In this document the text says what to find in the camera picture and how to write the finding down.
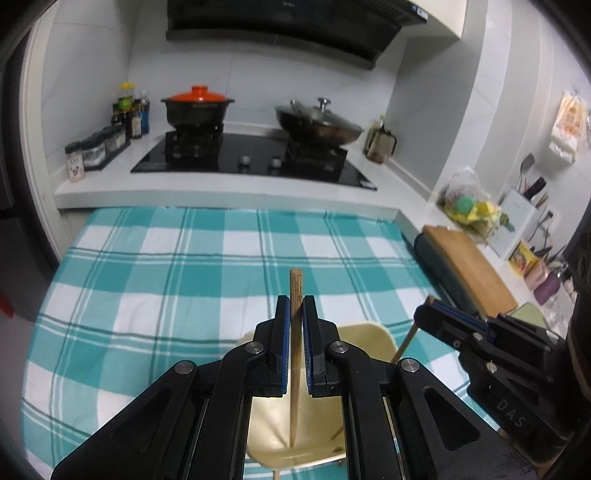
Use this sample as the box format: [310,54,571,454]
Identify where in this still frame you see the hanging printed plastic bag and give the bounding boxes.
[549,90,588,163]

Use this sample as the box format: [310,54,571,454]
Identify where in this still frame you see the black glass gas stove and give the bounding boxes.
[130,130,378,191]

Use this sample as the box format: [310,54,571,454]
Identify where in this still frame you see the white wall cabinet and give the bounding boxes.
[406,0,491,41]

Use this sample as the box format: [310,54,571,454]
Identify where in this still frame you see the clear plastic bag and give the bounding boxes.
[436,168,505,244]

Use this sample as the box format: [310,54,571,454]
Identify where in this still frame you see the black knife handle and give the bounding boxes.
[526,177,549,205]

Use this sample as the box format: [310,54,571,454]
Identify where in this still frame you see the black casserole pot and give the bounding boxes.
[161,96,235,130]

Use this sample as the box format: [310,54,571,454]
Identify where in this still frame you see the glass oil jug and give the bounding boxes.
[364,115,398,165]

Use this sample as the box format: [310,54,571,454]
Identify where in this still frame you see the purple cup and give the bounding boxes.
[533,272,563,306]

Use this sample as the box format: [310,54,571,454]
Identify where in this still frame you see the dark metal wok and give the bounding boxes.
[274,99,365,145]

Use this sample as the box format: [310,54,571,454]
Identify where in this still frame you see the yellow cap sauce bottle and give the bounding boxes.
[115,82,136,126]

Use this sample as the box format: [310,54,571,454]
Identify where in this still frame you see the yellow cloth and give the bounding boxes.
[471,200,503,229]

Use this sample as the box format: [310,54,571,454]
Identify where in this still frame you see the grey spatula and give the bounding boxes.
[521,153,537,191]

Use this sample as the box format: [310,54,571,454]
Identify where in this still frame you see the glass wok lid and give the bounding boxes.
[277,97,362,131]

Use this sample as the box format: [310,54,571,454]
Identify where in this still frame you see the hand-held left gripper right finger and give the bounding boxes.
[301,295,539,480]

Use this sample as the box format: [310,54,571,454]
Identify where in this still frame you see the yellow printed packet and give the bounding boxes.
[508,241,539,278]

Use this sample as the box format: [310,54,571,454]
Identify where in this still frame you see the wooden cutting board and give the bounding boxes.
[422,224,519,318]

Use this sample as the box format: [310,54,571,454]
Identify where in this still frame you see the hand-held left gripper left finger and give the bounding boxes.
[51,295,291,480]

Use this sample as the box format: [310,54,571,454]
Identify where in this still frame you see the orange pot lid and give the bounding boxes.
[168,85,229,103]

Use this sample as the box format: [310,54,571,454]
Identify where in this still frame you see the cream plastic utensil holder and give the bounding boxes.
[238,323,399,472]

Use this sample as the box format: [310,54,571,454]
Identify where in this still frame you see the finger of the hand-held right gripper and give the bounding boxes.
[414,301,497,352]

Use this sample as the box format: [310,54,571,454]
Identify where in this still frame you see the teal plaid tablecloth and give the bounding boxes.
[21,206,468,480]

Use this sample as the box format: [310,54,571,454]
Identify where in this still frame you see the black range hood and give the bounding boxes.
[165,0,428,71]

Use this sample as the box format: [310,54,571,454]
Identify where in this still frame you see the white knife block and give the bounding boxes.
[488,186,544,257]

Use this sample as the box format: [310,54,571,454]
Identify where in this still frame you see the dark padded cushion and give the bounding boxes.
[414,233,486,319]

